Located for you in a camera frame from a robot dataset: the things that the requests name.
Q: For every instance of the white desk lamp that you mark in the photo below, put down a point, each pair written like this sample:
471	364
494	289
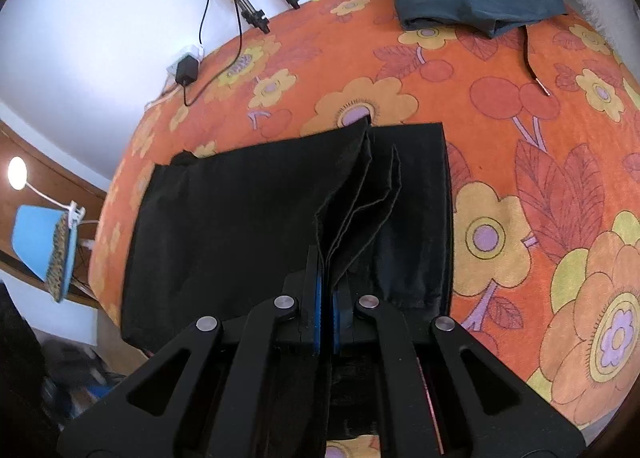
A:
17	172

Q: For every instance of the brown wooden board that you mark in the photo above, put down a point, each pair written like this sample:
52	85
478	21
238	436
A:
60	173

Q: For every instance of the orange floral blanket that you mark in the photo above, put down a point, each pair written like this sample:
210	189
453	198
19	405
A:
500	138

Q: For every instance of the white power strip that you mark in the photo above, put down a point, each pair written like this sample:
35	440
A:
192	52

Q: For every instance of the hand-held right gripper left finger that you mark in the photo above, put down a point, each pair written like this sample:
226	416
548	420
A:
316	313

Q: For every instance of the blue chair with cushion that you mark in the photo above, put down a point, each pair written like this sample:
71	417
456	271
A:
37	238

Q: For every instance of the black pants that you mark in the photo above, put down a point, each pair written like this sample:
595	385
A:
225	218

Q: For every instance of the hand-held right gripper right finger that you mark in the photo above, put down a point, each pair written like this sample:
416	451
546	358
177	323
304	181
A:
337	323

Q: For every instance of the black charger adapter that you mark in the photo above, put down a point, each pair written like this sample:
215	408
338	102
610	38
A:
186	70

